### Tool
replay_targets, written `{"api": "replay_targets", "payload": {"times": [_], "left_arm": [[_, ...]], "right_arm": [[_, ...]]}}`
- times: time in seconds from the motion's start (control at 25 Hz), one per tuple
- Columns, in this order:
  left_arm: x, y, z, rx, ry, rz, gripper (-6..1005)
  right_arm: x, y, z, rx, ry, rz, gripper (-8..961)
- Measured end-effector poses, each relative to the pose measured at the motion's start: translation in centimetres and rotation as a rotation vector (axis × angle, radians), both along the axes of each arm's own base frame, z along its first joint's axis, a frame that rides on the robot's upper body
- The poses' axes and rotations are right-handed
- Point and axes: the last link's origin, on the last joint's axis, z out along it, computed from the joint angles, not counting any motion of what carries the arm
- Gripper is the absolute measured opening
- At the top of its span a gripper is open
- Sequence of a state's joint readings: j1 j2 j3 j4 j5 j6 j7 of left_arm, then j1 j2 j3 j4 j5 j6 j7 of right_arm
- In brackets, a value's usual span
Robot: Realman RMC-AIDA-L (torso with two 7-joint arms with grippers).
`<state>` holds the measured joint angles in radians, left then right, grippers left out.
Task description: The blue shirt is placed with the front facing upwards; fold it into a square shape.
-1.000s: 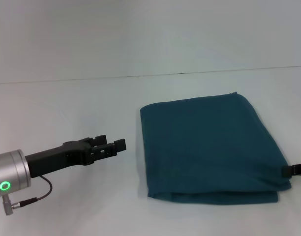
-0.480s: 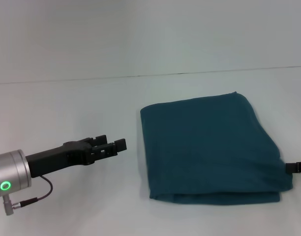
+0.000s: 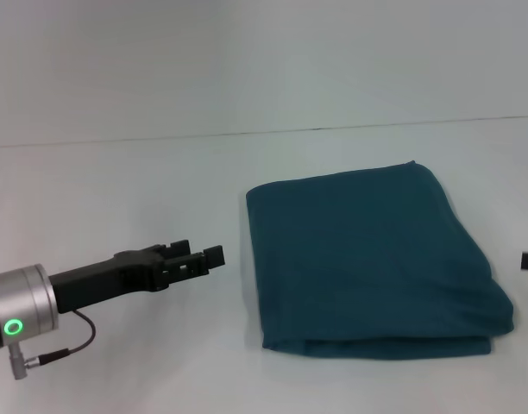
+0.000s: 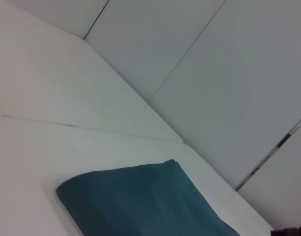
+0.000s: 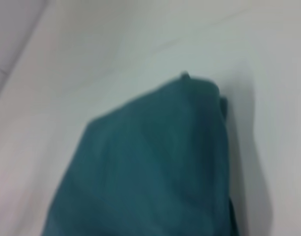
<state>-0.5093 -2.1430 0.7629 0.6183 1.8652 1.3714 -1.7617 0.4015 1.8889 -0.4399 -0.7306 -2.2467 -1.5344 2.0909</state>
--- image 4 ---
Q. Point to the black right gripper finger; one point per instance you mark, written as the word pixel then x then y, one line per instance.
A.
pixel 288 232

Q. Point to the teal t-shirt with FREE print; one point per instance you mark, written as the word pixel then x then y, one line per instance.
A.
pixel 140 204

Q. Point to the metal wall trim strip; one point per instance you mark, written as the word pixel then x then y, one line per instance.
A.
pixel 271 152

